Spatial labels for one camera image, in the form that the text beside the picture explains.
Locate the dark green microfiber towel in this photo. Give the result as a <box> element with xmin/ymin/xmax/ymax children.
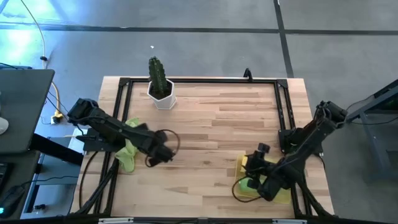
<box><xmin>238</xmin><ymin>177</ymin><xmax>259</xmax><ymax>192</ymax></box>

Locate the light green microfiber towel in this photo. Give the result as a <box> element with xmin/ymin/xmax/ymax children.
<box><xmin>114</xmin><ymin>117</ymin><xmax>141</xmax><ymax>174</ymax></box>

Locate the yellow translucent plastic basket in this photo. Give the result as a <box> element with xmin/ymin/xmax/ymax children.
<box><xmin>233</xmin><ymin>154</ymin><xmax>292</xmax><ymax>205</ymax></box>

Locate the white hexagonal plant pot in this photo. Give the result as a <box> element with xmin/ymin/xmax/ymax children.
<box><xmin>147</xmin><ymin>78</ymin><xmax>177</xmax><ymax>110</ymax></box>

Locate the green cactus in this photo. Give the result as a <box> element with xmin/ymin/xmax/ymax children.
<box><xmin>148</xmin><ymin>56</ymin><xmax>170</xmax><ymax>97</ymax></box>

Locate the black desk beam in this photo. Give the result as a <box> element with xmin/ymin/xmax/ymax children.
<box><xmin>29</xmin><ymin>133</ymin><xmax>85</xmax><ymax>166</ymax></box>

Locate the dark metal cart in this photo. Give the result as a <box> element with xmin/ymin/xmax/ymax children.
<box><xmin>343</xmin><ymin>79</ymin><xmax>398</xmax><ymax>182</ymax></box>

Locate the grey desk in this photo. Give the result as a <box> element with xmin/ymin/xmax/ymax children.
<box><xmin>0</xmin><ymin>68</ymin><xmax>55</xmax><ymax>155</ymax></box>

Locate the black low desk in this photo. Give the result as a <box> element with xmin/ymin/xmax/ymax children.
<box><xmin>0</xmin><ymin>151</ymin><xmax>41</xmax><ymax>220</ymax></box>

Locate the black computer mouse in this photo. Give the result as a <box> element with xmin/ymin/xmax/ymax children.
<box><xmin>0</xmin><ymin>185</ymin><xmax>26</xmax><ymax>218</ymax></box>

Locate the black keyboard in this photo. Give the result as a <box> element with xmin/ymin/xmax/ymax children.
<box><xmin>0</xmin><ymin>161</ymin><xmax>7</xmax><ymax>188</ymax></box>

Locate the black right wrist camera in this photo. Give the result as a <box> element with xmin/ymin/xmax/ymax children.
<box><xmin>257</xmin><ymin>142</ymin><xmax>271</xmax><ymax>155</ymax></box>

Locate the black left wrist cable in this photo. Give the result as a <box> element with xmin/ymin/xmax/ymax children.
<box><xmin>144</xmin><ymin>129</ymin><xmax>181</xmax><ymax>169</ymax></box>

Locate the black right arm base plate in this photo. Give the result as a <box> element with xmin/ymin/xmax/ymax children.
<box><xmin>278</xmin><ymin>129</ymin><xmax>324</xmax><ymax>155</ymax></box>

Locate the silver bracket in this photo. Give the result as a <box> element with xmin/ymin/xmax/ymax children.
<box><xmin>272</xmin><ymin>218</ymin><xmax>308</xmax><ymax>224</ymax></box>
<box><xmin>98</xmin><ymin>217</ymin><xmax>134</xmax><ymax>224</ymax></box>

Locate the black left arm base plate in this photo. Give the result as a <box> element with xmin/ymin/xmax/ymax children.
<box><xmin>76</xmin><ymin>127</ymin><xmax>125</xmax><ymax>153</ymax></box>

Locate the black aluminium table frame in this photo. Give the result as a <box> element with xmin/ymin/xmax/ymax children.
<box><xmin>70</xmin><ymin>76</ymin><xmax>336</xmax><ymax>219</ymax></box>

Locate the yellow cable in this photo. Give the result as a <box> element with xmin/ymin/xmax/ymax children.
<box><xmin>20</xmin><ymin>0</ymin><xmax>65</xmax><ymax>123</ymax></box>

